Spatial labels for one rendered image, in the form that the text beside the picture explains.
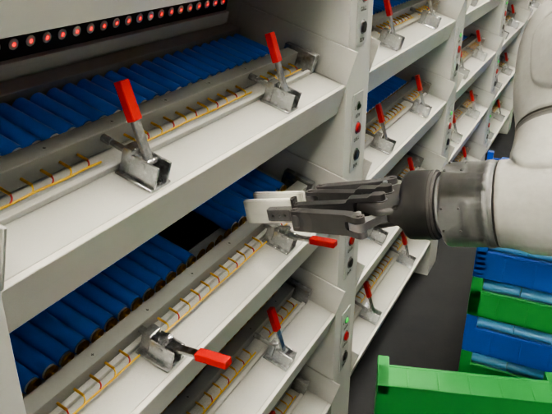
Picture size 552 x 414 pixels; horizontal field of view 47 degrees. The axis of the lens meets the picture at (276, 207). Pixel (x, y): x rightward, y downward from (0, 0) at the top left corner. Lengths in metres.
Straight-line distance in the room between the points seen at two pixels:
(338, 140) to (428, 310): 0.81
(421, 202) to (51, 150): 0.36
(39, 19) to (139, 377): 0.35
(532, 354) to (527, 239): 0.62
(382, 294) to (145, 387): 0.92
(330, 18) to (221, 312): 0.43
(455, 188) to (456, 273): 1.20
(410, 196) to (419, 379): 0.51
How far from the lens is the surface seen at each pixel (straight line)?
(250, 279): 0.78
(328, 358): 1.13
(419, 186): 0.67
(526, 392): 1.14
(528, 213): 0.63
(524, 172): 0.64
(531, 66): 0.70
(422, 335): 1.56
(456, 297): 1.73
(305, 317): 1.04
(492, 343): 1.25
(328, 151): 0.95
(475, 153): 2.38
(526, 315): 1.20
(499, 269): 1.17
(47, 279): 0.47
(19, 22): 0.43
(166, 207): 0.57
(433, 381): 1.12
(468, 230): 0.65
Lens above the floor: 0.90
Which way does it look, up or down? 25 degrees down
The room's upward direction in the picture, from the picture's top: straight up
